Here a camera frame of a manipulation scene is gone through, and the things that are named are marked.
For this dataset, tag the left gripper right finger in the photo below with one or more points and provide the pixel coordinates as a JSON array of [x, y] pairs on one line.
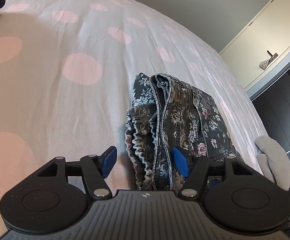
[[195, 171]]

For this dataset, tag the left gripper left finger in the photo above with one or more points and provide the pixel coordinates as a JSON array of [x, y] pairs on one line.
[[95, 169]]

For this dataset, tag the dark floral trousers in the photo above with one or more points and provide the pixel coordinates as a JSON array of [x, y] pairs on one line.
[[165, 113]]

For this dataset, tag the beige folded fleece garment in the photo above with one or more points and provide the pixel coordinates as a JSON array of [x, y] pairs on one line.
[[273, 161]]

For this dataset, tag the black wardrobe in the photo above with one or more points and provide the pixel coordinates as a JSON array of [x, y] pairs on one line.
[[273, 106]]

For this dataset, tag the pink polka dot bedsheet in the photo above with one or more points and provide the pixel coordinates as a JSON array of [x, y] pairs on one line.
[[67, 69]]

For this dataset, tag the cream room door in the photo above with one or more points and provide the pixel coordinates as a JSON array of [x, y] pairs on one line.
[[268, 30]]

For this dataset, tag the door handle with pouch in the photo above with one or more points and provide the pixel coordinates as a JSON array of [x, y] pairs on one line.
[[264, 64]]

